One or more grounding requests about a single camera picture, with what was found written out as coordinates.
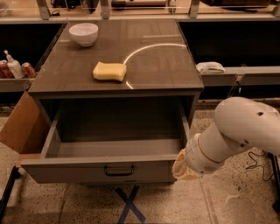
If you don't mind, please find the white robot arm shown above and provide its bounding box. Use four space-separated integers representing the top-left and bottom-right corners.
172 97 280 180

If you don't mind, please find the black cable on floor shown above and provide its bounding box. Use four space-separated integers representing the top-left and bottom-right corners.
245 150 275 182

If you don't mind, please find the brown cardboard box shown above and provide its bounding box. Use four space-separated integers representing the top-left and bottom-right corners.
0 92 49 168

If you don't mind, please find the white pump bottle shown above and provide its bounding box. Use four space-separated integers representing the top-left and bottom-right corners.
4 50 25 79

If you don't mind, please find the yellow sponge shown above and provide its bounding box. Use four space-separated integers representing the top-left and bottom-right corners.
93 62 127 81

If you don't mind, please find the white ceramic bowl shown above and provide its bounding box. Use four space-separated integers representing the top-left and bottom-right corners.
69 23 99 46

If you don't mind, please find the red can at edge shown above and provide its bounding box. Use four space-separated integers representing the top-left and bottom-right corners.
0 59 13 79

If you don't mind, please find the black stand leg left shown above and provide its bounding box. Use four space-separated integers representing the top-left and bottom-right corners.
0 166 20 221

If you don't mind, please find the grey top drawer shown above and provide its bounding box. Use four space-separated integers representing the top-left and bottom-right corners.
21 101 189 185

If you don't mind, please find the red soda can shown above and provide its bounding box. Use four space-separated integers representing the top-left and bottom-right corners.
22 62 37 78

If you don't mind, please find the grey drawer cabinet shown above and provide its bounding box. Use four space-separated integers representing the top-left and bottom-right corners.
29 19 203 119

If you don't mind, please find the folded white cloth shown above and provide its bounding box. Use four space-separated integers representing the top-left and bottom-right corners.
196 61 225 74

